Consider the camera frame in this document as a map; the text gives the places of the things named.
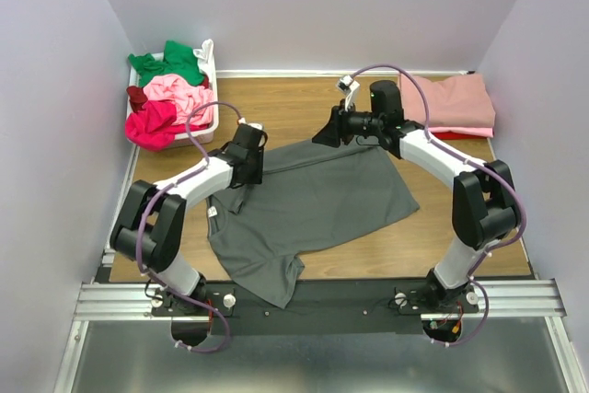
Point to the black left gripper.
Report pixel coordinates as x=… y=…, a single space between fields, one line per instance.
x=253 y=172

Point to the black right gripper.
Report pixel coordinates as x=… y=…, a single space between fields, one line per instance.
x=343 y=121

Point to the dark grey t shirt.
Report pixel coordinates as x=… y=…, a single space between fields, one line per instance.
x=312 y=197

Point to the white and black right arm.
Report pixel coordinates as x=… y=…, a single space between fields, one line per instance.
x=486 y=213

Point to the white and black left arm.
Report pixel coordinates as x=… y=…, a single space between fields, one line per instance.
x=148 y=228

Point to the white laundry basket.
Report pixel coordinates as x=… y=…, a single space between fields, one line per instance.
x=202 y=122

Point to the pink crumpled shirt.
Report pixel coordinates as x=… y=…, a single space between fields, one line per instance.
x=175 y=90

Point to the magenta crumpled shirt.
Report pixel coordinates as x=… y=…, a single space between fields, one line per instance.
x=151 y=128

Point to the red folded shirt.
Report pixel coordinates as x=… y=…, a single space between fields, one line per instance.
x=450 y=136

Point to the white crumpled cloth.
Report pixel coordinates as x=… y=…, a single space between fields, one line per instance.
x=205 y=58

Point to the green crumpled shirt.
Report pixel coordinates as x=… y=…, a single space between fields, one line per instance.
x=177 y=59

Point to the dark red crumpled shirt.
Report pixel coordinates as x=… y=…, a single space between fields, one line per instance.
x=136 y=98

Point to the dusty pink folded shirt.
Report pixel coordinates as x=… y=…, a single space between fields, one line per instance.
x=459 y=101

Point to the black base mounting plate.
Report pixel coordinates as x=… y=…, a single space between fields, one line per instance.
x=317 y=307

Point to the light pink folded shirt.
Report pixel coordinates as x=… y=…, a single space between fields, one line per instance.
x=469 y=131

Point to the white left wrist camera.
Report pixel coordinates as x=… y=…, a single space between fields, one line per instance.
x=256 y=125

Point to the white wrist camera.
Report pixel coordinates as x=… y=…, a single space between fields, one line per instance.
x=256 y=125
x=349 y=87

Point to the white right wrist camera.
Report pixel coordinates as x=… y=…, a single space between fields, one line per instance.
x=349 y=87

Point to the aluminium frame rail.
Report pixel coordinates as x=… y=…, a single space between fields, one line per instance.
x=112 y=302

